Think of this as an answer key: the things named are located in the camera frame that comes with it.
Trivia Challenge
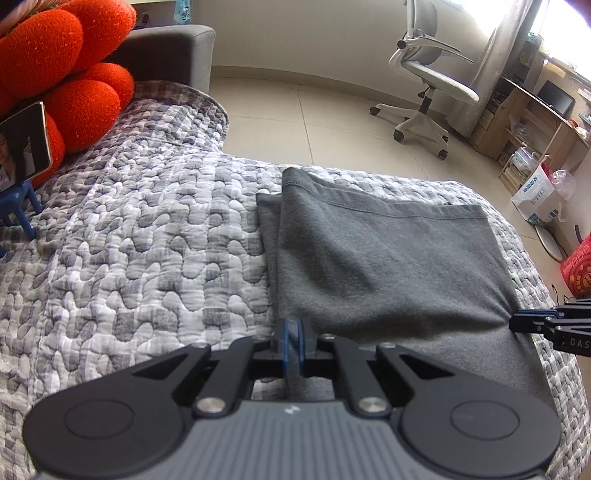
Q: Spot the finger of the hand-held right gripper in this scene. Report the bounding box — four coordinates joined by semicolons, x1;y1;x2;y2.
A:
515;298;591;320
509;316;555;334

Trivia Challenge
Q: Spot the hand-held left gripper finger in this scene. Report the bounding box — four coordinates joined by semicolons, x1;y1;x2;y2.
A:
298;318;458;417
131;318;296;418

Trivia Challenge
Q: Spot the grey t-shirt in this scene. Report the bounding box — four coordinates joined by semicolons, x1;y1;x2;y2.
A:
255;167;555;407

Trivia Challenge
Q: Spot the red box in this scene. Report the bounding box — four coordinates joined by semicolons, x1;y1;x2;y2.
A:
560;231;591;300

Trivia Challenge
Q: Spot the white round board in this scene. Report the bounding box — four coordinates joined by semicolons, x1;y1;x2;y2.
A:
534;224;568;260

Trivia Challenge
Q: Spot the white paper bag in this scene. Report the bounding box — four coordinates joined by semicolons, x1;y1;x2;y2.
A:
510;157;571;225

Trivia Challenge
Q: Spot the clear plastic bag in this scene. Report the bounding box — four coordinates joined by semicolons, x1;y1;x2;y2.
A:
549;170;578;200

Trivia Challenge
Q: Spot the clear plastic storage box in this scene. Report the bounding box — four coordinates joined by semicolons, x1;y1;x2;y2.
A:
510;147;542;178

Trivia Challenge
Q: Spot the grey checked quilted blanket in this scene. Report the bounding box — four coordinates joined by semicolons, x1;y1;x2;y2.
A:
0;79;585;480

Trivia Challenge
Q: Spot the wooden shelf desk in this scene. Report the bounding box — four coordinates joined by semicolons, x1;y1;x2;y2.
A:
471;34;591;195

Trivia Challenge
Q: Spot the black monitor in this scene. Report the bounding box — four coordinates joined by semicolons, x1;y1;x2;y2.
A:
538;80;575;117

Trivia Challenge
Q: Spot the beige curtain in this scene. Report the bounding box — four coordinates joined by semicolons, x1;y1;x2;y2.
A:
445;0;532;151

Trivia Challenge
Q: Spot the white office chair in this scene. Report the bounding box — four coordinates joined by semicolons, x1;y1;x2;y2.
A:
369;0;481;161

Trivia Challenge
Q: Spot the blue phone stand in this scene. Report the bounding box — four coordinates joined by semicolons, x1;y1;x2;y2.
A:
0;182;43;257

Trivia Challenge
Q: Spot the grey sofa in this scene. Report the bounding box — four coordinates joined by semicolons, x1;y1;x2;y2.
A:
104;24;217;97

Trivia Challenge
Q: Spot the smartphone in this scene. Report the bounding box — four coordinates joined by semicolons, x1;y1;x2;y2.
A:
0;102;52;193

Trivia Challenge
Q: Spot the orange pumpkin cushion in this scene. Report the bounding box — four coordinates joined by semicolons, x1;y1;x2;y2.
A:
0;0;138;190

